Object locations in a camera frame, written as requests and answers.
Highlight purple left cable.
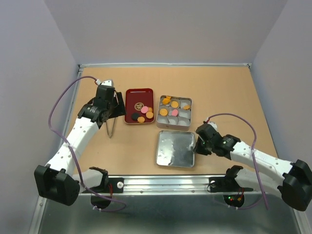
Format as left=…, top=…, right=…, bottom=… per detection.
left=48, top=76, right=127, bottom=212

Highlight red rectangular tray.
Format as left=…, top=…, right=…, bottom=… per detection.
left=124, top=88, right=155, bottom=125

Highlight silver metal tongs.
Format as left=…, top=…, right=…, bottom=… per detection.
left=105, top=118, right=117, bottom=138

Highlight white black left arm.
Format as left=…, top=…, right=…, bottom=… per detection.
left=34, top=81, right=126, bottom=206

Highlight round tan biscuit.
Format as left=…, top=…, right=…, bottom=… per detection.
left=159, top=108, right=169, bottom=117
left=171, top=101, right=179, bottom=108

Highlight orange cat-shaped cookie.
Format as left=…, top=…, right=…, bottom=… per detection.
left=161, top=96, right=171, bottom=105

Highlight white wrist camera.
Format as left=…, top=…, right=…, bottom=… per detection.
left=204, top=118, right=218, bottom=131
left=95, top=79, right=114, bottom=87

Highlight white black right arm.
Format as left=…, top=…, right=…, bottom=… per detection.
left=195, top=123, right=312, bottom=212

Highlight black round cookie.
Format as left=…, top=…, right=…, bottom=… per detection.
left=131, top=113, right=140, bottom=121

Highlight pink round cookie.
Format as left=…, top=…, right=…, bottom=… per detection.
left=140, top=106, right=149, bottom=114
left=171, top=109, right=178, bottom=117

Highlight aluminium front rail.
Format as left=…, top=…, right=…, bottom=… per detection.
left=78, top=173, right=269, bottom=195

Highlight silver tin lid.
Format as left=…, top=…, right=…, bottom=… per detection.
left=156, top=131, right=195, bottom=168

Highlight square cookie tin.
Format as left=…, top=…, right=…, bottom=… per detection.
left=156, top=95, right=192, bottom=131

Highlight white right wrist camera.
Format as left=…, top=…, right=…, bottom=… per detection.
left=204, top=118, right=218, bottom=131

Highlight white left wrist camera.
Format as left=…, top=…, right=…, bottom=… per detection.
left=95, top=79, right=114, bottom=87

